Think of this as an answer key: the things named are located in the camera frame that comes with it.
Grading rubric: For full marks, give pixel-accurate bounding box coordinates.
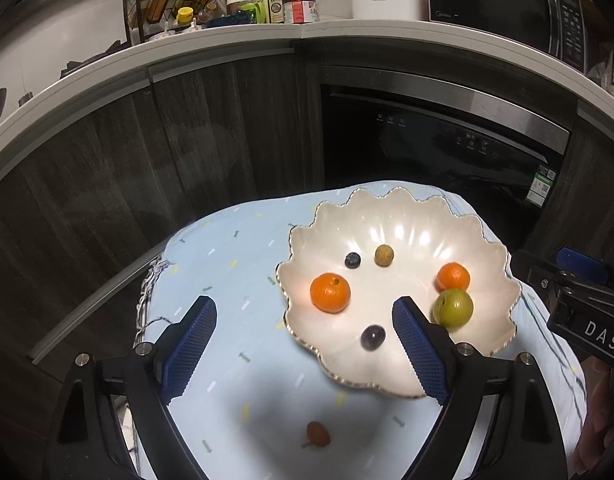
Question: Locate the black built-in dishwasher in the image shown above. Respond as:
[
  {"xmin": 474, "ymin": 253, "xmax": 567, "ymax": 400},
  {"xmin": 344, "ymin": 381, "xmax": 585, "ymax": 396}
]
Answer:
[{"xmin": 319, "ymin": 65, "xmax": 572, "ymax": 261}]

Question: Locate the dark blue bowl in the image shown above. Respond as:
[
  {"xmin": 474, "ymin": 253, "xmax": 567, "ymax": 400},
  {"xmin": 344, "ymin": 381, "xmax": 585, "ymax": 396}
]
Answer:
[{"xmin": 204, "ymin": 14, "xmax": 253, "ymax": 29}]

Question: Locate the white scalloped ceramic bowl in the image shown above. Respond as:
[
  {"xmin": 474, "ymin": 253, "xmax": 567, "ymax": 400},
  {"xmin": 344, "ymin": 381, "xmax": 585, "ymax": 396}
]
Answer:
[{"xmin": 276, "ymin": 186, "xmax": 522, "ymax": 400}]

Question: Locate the black microwave oven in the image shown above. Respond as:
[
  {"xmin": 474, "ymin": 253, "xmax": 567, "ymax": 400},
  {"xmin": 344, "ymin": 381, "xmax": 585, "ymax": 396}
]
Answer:
[{"xmin": 427, "ymin": 0, "xmax": 595, "ymax": 73}]

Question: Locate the white rice cooker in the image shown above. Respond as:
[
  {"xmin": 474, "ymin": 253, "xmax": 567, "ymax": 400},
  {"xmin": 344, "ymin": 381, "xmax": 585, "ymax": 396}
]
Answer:
[{"xmin": 350, "ymin": 0, "xmax": 428, "ymax": 21}]

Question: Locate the small orange mandarin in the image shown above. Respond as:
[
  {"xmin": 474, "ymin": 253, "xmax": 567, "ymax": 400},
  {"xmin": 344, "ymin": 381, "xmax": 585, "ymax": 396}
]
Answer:
[{"xmin": 435, "ymin": 262, "xmax": 472, "ymax": 293}]

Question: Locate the person's right hand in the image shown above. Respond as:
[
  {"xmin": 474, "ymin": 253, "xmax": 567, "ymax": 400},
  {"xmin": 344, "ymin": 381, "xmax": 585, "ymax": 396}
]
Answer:
[{"xmin": 572, "ymin": 355, "xmax": 614, "ymax": 480}]

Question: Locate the dark purple grape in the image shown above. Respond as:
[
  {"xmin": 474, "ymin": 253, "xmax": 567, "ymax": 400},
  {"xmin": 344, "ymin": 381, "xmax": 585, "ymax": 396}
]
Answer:
[{"xmin": 361, "ymin": 325, "xmax": 387, "ymax": 351}]

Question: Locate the large orange mandarin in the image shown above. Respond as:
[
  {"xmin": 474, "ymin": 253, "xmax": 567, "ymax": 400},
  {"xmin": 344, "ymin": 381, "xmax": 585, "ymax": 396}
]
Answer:
[{"xmin": 310, "ymin": 272, "xmax": 351, "ymax": 314}]

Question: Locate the white kitchen countertop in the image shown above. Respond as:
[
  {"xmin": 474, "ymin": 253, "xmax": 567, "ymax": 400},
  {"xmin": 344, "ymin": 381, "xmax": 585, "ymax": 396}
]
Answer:
[{"xmin": 0, "ymin": 20, "xmax": 614, "ymax": 191}]

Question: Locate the dark wood cabinet door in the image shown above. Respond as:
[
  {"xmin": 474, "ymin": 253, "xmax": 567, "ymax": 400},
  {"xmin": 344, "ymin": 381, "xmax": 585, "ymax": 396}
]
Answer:
[
  {"xmin": 0, "ymin": 72, "xmax": 190, "ymax": 366},
  {"xmin": 150, "ymin": 50, "xmax": 308, "ymax": 213}
]

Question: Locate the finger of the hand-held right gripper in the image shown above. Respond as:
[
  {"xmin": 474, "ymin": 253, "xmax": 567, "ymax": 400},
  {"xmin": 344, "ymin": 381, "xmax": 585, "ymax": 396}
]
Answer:
[
  {"xmin": 557, "ymin": 246, "xmax": 610, "ymax": 286},
  {"xmin": 512, "ymin": 250, "xmax": 568, "ymax": 293}
]

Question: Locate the black wire spice rack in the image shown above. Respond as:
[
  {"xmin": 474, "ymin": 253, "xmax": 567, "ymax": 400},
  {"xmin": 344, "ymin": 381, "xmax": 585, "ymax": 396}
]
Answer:
[{"xmin": 122, "ymin": 0, "xmax": 228, "ymax": 43}]

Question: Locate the yellow-green plum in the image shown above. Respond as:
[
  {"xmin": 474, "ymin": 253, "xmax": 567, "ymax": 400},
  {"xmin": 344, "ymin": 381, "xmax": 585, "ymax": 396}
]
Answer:
[{"xmin": 432, "ymin": 288, "xmax": 474, "ymax": 330}]

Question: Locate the light blue patterned tablecloth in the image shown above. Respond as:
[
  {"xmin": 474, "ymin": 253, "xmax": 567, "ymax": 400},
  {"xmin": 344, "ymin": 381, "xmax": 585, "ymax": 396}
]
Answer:
[{"xmin": 134, "ymin": 180, "xmax": 588, "ymax": 480}]

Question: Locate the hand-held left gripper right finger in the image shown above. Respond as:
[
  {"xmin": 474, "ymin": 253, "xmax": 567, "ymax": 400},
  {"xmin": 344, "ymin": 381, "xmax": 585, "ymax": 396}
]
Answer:
[{"xmin": 391, "ymin": 296, "xmax": 570, "ymax": 480}]

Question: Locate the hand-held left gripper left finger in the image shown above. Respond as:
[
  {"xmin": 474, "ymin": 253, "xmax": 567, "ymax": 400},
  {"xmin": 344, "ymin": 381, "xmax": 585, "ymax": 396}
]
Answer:
[{"xmin": 52, "ymin": 295, "xmax": 219, "ymax": 480}]

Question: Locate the plastic snack bag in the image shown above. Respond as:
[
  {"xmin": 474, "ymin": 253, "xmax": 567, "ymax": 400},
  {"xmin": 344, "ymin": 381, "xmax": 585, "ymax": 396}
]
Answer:
[{"xmin": 587, "ymin": 47, "xmax": 614, "ymax": 98}]

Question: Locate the green plastic container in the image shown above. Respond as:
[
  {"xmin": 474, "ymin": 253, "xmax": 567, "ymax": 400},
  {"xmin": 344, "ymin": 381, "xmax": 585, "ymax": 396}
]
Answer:
[{"xmin": 239, "ymin": 2, "xmax": 268, "ymax": 25}]

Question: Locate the red cherry tomato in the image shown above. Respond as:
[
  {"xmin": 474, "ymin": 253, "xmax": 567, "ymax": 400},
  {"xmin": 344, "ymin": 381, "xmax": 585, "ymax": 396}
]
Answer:
[{"xmin": 301, "ymin": 421, "xmax": 331, "ymax": 448}]

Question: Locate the dark wood cabinet panel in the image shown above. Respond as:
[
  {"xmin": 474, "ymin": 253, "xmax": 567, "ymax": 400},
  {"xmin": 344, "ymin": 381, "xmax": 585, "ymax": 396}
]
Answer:
[{"xmin": 552, "ymin": 110, "xmax": 614, "ymax": 273}]

